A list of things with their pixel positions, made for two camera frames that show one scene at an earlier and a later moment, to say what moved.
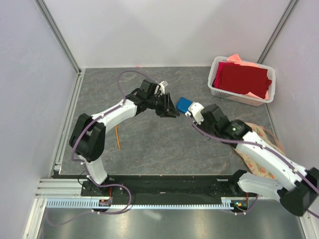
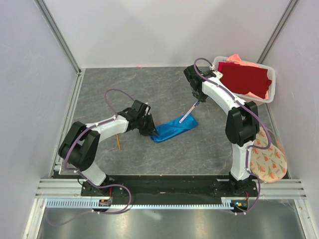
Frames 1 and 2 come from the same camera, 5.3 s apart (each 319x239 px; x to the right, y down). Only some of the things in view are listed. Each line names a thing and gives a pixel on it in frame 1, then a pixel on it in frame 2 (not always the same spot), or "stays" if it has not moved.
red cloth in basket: x=239 y=78 stays
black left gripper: x=171 y=108 → x=151 y=129
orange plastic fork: x=116 y=127 stays
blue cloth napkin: x=183 y=104 → x=171 y=129
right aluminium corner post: x=289 y=10 stays
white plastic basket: x=244 y=98 stays
